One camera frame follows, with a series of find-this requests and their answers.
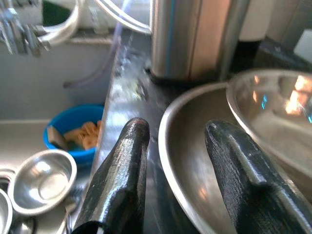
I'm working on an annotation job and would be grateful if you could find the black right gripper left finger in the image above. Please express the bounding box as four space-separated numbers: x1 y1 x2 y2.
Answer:
72 117 150 234

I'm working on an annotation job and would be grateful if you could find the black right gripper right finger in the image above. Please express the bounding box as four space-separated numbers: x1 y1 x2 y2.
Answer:
204 119 312 234

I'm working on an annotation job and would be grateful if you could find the orange scrubber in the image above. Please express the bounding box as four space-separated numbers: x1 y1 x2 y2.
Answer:
63 120 102 150

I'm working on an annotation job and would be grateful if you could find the large steel plate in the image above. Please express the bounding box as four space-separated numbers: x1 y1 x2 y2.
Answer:
158 81 245 234

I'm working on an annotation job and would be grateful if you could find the beige dish sponge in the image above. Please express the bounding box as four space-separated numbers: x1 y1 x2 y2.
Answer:
47 125 70 150

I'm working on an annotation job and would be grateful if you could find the blue plastic bowl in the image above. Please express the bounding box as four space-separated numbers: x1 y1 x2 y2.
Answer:
43 104 106 165

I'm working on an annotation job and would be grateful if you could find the large steel bowl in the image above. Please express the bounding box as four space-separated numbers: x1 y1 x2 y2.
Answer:
226 69 312 194

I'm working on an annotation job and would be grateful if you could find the clear plastic tube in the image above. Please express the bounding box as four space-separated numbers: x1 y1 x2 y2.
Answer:
62 0 134 89

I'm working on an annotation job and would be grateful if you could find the stainless steel sink basin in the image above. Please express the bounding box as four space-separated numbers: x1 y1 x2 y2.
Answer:
0 24 120 234

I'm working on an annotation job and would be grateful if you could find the stainless steel knife block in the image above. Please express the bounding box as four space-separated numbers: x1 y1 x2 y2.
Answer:
149 0 251 81

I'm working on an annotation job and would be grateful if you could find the white appliance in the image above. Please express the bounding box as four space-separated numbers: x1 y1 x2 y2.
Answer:
293 28 312 57

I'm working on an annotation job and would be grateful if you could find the white canister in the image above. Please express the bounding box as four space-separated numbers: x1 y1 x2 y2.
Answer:
238 0 276 41

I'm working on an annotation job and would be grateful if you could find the white water hose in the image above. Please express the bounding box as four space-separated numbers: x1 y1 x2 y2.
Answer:
36 0 152 47

